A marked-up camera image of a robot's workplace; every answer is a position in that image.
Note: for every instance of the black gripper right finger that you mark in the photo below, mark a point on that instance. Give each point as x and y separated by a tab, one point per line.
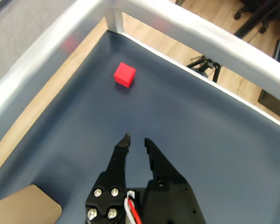
170	196

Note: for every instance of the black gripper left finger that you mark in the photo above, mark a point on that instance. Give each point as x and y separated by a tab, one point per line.
114	177

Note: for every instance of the red cube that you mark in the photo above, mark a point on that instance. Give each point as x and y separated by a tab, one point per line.
124	74

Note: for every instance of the square metal tin container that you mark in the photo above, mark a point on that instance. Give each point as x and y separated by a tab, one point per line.
25	207

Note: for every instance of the blue table mat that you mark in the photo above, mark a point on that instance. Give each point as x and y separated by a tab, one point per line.
200	140

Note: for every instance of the black jointed stand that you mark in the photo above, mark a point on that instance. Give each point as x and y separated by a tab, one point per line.
208	66

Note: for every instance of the black wheeled chair base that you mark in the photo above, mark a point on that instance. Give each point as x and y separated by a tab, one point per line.
256	16

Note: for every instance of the white table frame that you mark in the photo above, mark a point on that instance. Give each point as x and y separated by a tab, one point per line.
200	28

